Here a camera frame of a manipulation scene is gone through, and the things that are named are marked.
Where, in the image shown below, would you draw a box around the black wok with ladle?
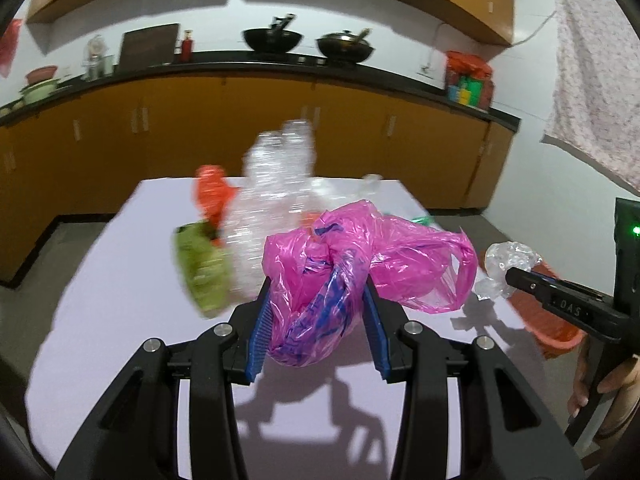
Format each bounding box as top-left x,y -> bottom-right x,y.
316,29 -> 376,65

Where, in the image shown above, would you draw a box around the crushed clear plastic bottle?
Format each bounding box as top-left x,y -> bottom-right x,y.
220,119 -> 331,306

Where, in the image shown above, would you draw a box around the orange bag with colourful boxes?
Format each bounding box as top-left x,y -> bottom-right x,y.
444,51 -> 496,110

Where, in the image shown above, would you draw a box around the hanging red plastic bag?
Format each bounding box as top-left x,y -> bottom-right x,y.
0,19 -> 24,78

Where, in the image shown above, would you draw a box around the pink plastic bag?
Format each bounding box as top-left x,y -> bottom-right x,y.
262,199 -> 478,368

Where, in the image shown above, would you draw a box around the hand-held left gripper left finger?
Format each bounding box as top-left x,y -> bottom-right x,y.
54,277 -> 281,480

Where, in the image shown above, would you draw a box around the hanging floral cloth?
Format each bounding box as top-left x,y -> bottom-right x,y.
542,0 -> 640,193

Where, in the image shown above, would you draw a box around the person's right hand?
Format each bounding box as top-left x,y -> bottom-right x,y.
567,342 -> 640,443

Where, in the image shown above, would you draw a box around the red plastic basket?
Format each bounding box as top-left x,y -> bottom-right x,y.
477,250 -> 586,358

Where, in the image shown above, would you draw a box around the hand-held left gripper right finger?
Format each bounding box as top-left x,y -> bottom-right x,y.
361,282 -> 586,480

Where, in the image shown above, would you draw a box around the orange plastic bag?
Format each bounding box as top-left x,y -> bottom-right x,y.
194,164 -> 241,233

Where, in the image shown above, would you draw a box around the clear plastic wrap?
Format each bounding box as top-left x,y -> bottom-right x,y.
472,241 -> 543,302

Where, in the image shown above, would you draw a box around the yellow base cabinets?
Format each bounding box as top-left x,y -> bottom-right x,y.
0,77 -> 513,286

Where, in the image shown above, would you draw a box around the pink bowl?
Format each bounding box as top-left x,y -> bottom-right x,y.
25,65 -> 58,86

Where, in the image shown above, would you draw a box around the glass jar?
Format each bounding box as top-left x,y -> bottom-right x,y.
85,35 -> 108,81

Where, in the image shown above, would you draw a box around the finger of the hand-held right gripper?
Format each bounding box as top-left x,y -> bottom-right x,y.
505,266 -> 631,345

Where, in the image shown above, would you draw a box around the black wok with handle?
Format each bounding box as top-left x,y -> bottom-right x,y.
242,12 -> 305,53

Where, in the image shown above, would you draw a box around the dark cutting board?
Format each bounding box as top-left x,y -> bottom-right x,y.
119,23 -> 180,67

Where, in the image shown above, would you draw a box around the black kitchen countertop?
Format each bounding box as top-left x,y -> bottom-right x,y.
0,50 -> 521,133

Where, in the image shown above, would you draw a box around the green plastic bag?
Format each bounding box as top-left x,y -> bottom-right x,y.
172,222 -> 236,320

